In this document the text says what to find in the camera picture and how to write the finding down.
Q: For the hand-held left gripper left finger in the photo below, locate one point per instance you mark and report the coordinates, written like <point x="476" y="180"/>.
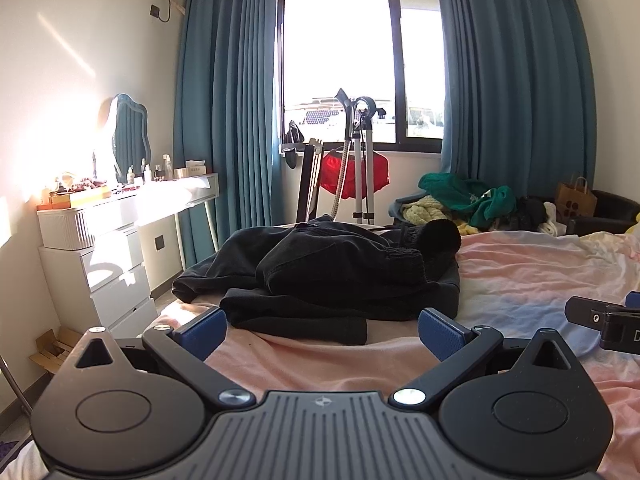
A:
<point x="202" y="332"/>

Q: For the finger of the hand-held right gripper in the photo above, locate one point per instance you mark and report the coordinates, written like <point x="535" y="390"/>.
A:
<point x="587" y="312"/>

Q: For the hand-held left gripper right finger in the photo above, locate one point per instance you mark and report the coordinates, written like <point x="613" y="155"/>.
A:
<point x="442" y="332"/>

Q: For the black pants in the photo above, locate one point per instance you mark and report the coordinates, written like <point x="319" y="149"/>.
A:
<point x="325" y="270"/>

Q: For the dark clothes pile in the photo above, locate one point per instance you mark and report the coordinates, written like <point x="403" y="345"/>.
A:
<point x="530" y="212"/>

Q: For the bed with pink sheet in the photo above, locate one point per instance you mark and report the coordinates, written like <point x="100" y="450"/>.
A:
<point x="525" y="280"/>

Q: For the white drawer cabinet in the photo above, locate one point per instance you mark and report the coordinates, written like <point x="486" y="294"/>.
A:
<point x="120" y="285"/>

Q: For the white cloth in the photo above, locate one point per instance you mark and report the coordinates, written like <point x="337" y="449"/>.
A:
<point x="550" y="220"/>

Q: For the yellow pillow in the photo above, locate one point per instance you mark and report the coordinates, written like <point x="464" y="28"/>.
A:
<point x="635" y="222"/>

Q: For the brown paper bag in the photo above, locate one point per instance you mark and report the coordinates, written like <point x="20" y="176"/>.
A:
<point x="575" y="205"/>

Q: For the black armchair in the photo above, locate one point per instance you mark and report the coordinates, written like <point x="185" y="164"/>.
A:
<point x="610" y="205"/>

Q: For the yellow knitted blanket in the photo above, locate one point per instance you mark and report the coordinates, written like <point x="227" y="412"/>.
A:
<point x="425" y="210"/>

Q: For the grey laundry basket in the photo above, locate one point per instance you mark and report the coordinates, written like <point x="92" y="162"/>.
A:
<point x="400" y="207"/>

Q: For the green garment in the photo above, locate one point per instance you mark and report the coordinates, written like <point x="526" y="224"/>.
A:
<point x="450" y="195"/>

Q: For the white dressing table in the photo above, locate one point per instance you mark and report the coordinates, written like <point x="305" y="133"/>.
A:
<point x="165" y="200"/>

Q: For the cardboard pieces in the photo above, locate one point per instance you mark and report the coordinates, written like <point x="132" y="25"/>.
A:
<point x="55" y="350"/>

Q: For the tissue box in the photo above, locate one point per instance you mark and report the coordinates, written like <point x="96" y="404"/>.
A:
<point x="196" y="169"/>

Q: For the red cloth bag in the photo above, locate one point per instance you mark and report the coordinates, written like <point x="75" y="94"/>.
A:
<point x="380" y="172"/>

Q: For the garment steamer stand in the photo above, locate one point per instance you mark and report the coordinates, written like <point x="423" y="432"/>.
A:
<point x="367" y="175"/>

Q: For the orange box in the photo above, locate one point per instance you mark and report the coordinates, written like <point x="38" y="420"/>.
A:
<point x="75" y="201"/>

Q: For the metal chair leg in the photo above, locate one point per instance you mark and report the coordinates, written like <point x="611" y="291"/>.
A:
<point x="12" y="385"/>

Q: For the wavy-framed mirror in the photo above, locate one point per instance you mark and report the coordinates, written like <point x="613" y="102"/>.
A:
<point x="130" y="135"/>

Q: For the dark cloth on windowsill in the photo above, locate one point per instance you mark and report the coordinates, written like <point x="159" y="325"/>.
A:
<point x="294" y="135"/>

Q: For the blue curtain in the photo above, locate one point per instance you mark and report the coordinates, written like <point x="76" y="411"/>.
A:
<point x="225" y="85"/>
<point x="515" y="85"/>

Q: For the dark-framed window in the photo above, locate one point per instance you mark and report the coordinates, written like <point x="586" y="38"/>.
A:
<point x="340" y="60"/>

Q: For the dark wall outlet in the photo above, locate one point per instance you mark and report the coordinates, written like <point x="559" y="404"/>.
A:
<point x="160" y="242"/>

